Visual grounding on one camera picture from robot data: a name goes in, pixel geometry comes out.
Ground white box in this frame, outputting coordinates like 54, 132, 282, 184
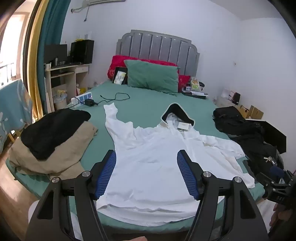
221, 88, 234, 100

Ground white hooded sweatshirt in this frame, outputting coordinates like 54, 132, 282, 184
97, 103, 255, 227

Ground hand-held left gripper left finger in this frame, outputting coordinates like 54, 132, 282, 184
25, 150, 117, 241

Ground black monitor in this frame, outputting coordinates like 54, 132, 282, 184
44, 44, 68, 65

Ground person's right hand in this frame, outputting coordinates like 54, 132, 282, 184
269, 204, 296, 233

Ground black picture frame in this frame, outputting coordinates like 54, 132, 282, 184
112, 67, 128, 85

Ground teal curtain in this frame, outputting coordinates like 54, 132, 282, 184
37, 0, 71, 116

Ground black clothes pile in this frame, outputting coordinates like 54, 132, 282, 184
213, 106, 287, 183

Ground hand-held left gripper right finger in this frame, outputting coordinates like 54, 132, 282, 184
177, 150, 270, 241

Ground small red pillow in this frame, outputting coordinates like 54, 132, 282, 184
178, 75, 191, 92

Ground cardboard boxes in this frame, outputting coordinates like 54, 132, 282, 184
238, 105, 264, 120

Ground chair with blue cloth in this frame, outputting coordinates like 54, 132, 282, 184
0, 79, 33, 149

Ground yellow curtain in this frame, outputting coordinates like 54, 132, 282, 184
27, 0, 50, 118

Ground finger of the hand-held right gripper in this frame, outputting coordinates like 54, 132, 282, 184
258, 172, 278, 186

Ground black computer tower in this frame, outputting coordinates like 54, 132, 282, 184
70, 39, 95, 64

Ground black bedside table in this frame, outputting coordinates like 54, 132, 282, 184
181, 89, 208, 100

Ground beige garment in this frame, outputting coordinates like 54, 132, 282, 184
9, 120, 99, 180

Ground black garment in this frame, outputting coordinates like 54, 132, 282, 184
20, 108, 91, 161

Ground black charger with cable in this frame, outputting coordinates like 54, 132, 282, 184
85, 93, 130, 107

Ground large red pillow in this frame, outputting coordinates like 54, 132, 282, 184
107, 55, 178, 80

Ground green pillow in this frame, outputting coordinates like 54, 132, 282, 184
124, 60, 180, 94

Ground trash bin with bag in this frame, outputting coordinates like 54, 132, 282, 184
53, 89, 69, 110

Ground white power strip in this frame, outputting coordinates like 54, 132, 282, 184
71, 92, 93, 105

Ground grey padded headboard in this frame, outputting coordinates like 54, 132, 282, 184
116, 30, 200, 93

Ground beige computer desk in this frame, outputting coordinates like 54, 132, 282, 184
44, 63, 90, 113

